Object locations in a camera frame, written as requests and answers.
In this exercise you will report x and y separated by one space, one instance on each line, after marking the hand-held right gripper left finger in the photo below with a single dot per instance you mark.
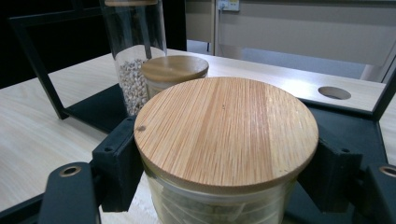
120 168

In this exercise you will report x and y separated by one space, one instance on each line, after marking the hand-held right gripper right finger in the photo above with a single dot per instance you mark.
336 177

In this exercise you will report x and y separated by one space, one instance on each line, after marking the glass jar green beans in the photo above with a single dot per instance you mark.
224 130

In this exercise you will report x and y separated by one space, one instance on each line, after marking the tall glass jar white grains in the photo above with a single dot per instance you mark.
134 31

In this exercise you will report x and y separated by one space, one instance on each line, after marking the short glass jar wooden lid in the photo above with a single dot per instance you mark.
174 68

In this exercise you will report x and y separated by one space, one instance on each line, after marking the wall socket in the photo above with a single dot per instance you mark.
229 4

